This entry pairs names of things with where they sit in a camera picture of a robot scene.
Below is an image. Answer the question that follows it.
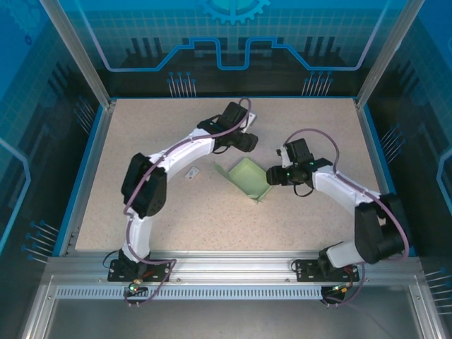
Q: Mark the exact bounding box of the blue table side strip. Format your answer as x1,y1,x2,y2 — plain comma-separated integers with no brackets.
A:
362,104,418,257
52,104,107,257

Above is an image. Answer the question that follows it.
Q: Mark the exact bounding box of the grey metal floor panel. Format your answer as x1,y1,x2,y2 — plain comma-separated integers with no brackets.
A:
45,299,416,339

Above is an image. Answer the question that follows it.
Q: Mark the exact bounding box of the aluminium frame post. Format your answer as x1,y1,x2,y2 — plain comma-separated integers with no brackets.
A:
355,0,424,109
37,0,118,109

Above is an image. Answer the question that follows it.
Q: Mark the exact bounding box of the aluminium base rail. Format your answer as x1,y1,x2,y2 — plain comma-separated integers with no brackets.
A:
45,251,424,283

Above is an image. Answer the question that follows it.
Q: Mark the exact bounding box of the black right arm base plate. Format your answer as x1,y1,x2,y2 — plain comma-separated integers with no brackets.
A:
295,258,360,283

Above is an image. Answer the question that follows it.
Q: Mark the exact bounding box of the slotted cable duct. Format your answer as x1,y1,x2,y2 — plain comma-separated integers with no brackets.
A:
55,285,324,301

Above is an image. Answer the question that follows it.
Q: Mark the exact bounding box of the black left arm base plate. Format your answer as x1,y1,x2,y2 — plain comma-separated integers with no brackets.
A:
107,259,172,283

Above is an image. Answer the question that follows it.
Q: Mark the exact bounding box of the green paper box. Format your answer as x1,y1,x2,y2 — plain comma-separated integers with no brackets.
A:
213,157,273,206

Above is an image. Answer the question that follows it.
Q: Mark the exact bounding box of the aluminium table side rail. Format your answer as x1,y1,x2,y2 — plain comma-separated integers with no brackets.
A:
58,100,118,257
354,98,406,256

